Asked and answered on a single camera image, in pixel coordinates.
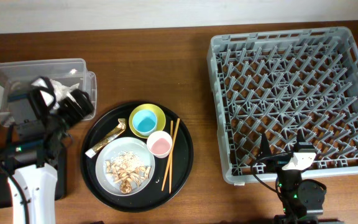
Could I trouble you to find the blue cup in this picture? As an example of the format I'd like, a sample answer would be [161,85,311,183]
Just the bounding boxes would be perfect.
[132,110,157,136]

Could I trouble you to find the white napkin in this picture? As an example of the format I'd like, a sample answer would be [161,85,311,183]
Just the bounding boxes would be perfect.
[31,77,80,110]

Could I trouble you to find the grey dishwasher rack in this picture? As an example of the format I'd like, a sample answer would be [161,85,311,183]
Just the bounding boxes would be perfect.
[206,27,358,185]

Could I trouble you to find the food scraps on plate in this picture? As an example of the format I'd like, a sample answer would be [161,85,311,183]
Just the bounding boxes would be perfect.
[104,151,152,195]

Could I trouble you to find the yellow-green bowl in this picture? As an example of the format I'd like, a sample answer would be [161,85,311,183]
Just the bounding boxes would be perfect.
[129,103,166,139]

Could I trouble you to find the grey plate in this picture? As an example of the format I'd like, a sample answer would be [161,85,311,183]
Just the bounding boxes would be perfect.
[95,137,155,197]

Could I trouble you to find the round black tray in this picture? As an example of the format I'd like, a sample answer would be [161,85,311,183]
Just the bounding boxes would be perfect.
[80,101,194,213]

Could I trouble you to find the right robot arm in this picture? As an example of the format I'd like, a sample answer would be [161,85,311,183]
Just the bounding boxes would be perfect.
[252,133,327,224]

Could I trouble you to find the wooden chopstick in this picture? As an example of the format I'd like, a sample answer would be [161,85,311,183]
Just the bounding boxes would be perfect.
[162,118,180,193]
[168,121,174,194]

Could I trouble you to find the gold foil wrapper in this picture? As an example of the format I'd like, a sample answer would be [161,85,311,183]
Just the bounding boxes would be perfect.
[85,118,127,158]

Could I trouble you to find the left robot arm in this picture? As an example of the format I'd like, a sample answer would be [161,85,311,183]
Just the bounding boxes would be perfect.
[0,87,94,223]

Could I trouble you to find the clear plastic bin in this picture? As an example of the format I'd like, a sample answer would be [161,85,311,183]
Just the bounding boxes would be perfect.
[0,58,97,127]

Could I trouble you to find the pink cup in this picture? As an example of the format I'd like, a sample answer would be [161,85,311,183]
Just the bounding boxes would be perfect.
[147,131,173,159]

